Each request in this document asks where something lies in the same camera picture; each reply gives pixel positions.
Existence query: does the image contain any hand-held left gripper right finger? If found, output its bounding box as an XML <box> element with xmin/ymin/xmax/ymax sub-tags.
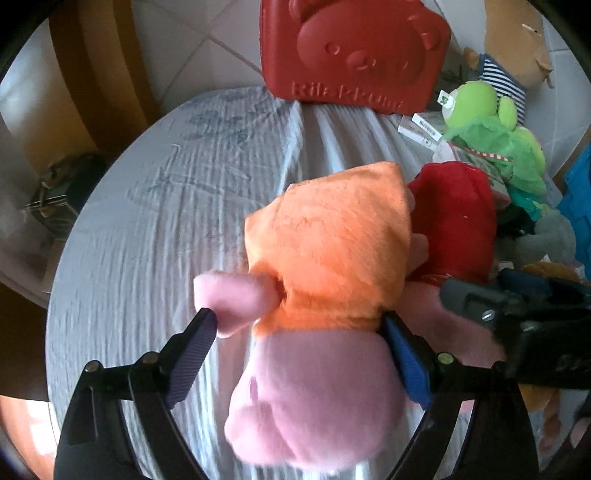
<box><xmin>381</xmin><ymin>311</ymin><xmax>541</xmax><ymax>480</ymax></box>

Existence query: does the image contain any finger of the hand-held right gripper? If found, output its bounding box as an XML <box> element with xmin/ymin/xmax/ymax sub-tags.
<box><xmin>498</xmin><ymin>268</ymin><xmax>591</xmax><ymax>303</ymax></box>
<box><xmin>438</xmin><ymin>278</ymin><xmax>527</xmax><ymax>326</ymax></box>

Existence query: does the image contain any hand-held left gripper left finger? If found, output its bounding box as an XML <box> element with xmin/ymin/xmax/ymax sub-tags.
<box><xmin>54</xmin><ymin>308</ymin><xmax>218</xmax><ymax>480</ymax></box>

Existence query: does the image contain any pink pig plush red dress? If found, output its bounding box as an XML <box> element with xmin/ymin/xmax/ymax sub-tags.
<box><xmin>405</xmin><ymin>161</ymin><xmax>506</xmax><ymax>370</ymax></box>

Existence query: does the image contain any blue plastic container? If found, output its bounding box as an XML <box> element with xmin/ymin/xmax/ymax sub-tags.
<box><xmin>556</xmin><ymin>143</ymin><xmax>591</xmax><ymax>241</ymax></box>

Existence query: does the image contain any pink pig plush orange dress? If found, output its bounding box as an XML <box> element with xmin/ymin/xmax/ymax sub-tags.
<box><xmin>193</xmin><ymin>161</ymin><xmax>432</xmax><ymax>472</ymax></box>

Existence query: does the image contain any grey plush toy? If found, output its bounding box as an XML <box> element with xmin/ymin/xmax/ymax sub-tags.
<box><xmin>512</xmin><ymin>212</ymin><xmax>578</xmax><ymax>268</ymax></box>

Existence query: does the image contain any colourful printed packet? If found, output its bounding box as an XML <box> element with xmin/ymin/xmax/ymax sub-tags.
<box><xmin>445</xmin><ymin>140</ymin><xmax>513</xmax><ymax>208</ymax></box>

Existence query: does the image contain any grey bed sheet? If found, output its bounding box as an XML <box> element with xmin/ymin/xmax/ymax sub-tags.
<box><xmin>46</xmin><ymin>85</ymin><xmax>591</xmax><ymax>480</ymax></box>

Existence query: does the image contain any dark brown wooden furniture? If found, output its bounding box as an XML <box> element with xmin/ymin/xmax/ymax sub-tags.
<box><xmin>0</xmin><ymin>272</ymin><xmax>51</xmax><ymax>402</ymax></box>

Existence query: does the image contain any white barcode box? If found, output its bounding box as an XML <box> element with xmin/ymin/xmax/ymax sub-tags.
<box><xmin>398</xmin><ymin>112</ymin><xmax>446</xmax><ymax>146</ymax></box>

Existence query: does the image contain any lime green frog plush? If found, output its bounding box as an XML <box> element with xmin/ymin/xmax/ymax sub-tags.
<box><xmin>441</xmin><ymin>80</ymin><xmax>548</xmax><ymax>195</ymax></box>

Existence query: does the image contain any dark green bag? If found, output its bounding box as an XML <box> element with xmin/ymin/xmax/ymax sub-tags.
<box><xmin>23</xmin><ymin>152</ymin><xmax>112</xmax><ymax>241</ymax></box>

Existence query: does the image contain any brown plush in striped shirt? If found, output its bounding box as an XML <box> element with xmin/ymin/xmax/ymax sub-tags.
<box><xmin>464</xmin><ymin>0</ymin><xmax>555</xmax><ymax>125</ymax></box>

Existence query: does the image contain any red bear-face bag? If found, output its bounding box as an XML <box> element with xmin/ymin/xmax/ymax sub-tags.
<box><xmin>259</xmin><ymin>0</ymin><xmax>452</xmax><ymax>115</ymax></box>

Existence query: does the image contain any wooden frame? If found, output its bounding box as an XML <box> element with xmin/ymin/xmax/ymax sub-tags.
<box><xmin>48</xmin><ymin>0</ymin><xmax>160</xmax><ymax>139</ymax></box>

